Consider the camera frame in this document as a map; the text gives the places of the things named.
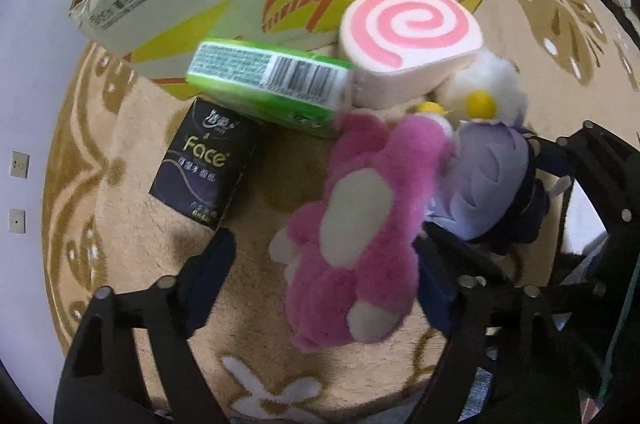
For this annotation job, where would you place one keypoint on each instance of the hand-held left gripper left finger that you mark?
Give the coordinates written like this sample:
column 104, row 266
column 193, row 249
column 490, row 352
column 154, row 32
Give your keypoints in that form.
column 210, row 264

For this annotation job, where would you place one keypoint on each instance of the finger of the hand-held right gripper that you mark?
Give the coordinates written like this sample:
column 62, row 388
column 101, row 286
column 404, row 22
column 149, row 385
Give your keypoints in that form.
column 622, row 184

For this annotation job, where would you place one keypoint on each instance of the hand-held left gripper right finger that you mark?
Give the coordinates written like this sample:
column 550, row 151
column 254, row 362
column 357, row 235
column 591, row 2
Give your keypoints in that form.
column 434, row 276

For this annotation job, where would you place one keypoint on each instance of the pink bear plush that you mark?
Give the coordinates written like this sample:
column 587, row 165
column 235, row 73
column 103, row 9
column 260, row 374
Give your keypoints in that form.
column 360, row 254

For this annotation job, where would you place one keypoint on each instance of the dark purple tissue pack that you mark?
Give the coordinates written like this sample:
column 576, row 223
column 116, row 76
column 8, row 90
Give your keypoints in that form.
column 200, row 164

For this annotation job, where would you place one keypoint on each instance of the white doll plush purple dress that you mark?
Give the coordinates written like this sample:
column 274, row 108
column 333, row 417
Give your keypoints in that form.
column 480, row 184

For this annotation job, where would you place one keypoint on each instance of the green tissue pack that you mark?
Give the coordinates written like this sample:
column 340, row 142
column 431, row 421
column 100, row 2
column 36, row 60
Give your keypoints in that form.
column 240, row 64

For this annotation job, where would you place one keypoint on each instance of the pink swirl roll plush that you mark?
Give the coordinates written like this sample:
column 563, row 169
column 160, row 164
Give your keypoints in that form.
column 400, row 24

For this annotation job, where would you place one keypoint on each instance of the beige printed blanket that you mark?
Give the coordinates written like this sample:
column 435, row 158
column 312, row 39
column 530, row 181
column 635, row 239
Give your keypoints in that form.
column 250, row 344

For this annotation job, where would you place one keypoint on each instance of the white wall socket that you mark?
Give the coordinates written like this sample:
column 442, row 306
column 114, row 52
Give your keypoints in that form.
column 20, row 164
column 17, row 220

